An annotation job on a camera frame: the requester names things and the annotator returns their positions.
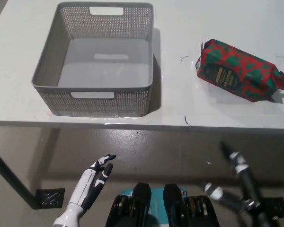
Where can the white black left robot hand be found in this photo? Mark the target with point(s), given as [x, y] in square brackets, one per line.
[85, 186]

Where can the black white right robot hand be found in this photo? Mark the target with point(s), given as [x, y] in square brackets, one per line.
[237, 160]

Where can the red green coffee bean bag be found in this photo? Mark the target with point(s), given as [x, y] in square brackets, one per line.
[236, 68]

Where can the black floor tape patch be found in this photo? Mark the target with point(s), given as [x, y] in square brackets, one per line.
[277, 204]
[50, 197]

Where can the black teal robot torso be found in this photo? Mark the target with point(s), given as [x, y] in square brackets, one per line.
[142, 208]

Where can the black metal table leg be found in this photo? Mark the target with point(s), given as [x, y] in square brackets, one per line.
[19, 182]

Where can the grey perforated plastic basket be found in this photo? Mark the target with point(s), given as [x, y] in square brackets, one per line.
[97, 59]

